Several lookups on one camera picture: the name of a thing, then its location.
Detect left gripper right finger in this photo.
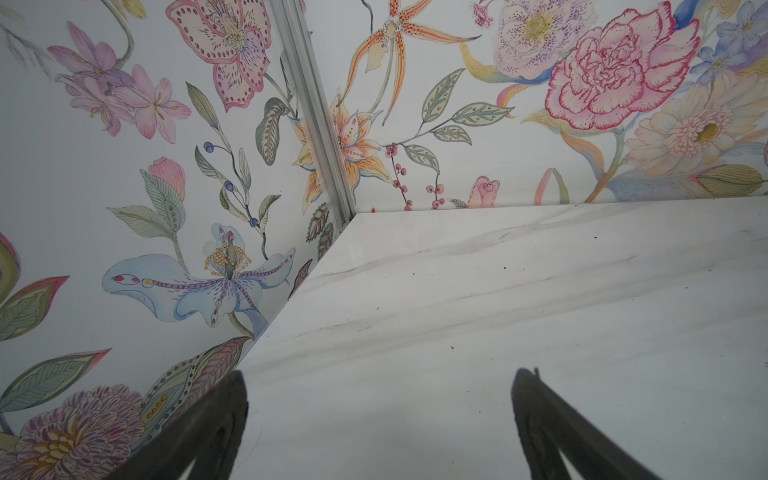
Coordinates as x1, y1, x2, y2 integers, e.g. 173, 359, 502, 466
511, 369, 658, 479

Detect left aluminium frame post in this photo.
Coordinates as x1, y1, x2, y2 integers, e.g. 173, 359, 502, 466
269, 0, 355, 229

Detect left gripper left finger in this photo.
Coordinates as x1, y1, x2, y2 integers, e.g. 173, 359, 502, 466
109, 371, 248, 480

